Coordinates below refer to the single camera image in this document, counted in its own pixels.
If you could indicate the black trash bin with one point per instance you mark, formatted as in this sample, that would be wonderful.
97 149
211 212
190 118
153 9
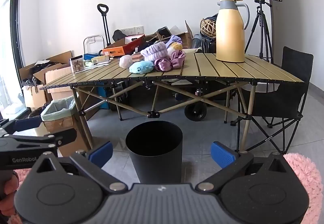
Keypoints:
154 163

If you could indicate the black bin bag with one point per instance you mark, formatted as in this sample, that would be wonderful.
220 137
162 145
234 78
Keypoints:
38 112

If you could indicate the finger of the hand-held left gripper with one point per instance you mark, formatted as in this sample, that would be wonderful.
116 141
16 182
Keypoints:
64 137
27 123

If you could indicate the tan folding table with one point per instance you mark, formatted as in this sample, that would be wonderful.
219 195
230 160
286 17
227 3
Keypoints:
227 69

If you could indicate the black folding chair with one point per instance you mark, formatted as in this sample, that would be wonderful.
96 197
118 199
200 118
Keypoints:
296 72

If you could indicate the large cardboard box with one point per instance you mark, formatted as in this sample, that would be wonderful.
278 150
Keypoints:
70 132

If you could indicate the pink fluffy ball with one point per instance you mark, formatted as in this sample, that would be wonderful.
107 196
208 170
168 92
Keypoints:
125 62

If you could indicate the brown cardboard box with flaps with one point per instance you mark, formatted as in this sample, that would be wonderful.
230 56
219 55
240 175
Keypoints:
188 35

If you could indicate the white cardboard box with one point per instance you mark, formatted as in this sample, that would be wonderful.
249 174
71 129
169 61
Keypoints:
34 97

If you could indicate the clear plastic jar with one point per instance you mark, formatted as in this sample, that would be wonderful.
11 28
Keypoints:
76 64

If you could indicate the black pouch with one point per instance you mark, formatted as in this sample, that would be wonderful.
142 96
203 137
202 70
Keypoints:
164 31

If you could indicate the pink sponge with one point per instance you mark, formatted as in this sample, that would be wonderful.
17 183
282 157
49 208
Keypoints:
138 56

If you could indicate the lavender fluffy headband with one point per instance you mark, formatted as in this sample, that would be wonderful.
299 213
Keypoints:
153 51

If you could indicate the black wheeled cart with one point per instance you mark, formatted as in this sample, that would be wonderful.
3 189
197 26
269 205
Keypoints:
195 112

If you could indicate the green plastic bag liner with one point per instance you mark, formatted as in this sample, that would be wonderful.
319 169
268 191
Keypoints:
57 110

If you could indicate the person's left hand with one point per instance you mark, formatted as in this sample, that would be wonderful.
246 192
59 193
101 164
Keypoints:
11 186

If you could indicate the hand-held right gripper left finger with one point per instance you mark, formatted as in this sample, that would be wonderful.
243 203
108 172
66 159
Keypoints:
101 154

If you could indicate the black fabric bag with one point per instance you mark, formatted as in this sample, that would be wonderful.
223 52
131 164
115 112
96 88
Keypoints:
119 34

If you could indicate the yellow thermos jug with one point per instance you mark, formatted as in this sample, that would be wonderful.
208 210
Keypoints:
229 36

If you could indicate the black tripod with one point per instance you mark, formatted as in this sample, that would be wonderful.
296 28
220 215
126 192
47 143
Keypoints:
260 19

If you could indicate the wicker ball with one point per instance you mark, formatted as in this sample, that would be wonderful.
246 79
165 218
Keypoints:
208 27

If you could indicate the blue box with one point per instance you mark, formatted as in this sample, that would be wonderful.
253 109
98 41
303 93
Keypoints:
88 57

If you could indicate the purple satin cloth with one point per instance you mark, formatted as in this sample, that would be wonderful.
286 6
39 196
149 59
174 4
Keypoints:
169 62

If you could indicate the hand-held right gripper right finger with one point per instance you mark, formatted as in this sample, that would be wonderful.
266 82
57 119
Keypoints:
222 154

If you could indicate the dark blue bag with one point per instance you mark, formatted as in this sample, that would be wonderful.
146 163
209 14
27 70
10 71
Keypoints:
210 44

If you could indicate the black door frame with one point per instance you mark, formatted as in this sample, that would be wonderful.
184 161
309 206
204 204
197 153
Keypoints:
15 36

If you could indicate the orange box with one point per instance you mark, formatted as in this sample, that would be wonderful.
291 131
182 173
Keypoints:
119 49

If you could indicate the white wall socket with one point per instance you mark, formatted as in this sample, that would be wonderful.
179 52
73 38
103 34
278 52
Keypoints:
123 31
139 29
131 30

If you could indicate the blue plush toy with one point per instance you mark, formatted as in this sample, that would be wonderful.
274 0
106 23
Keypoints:
141 67

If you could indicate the dark grey bottle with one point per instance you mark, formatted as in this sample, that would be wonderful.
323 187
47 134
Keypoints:
196 41

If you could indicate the blue flat panel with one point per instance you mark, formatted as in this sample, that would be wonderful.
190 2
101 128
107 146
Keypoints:
102 97

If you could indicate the white yellow plush toy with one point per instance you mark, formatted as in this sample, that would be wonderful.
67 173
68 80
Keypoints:
174 48

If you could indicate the open cardboard box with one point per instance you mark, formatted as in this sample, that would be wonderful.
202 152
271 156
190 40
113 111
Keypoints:
58 58

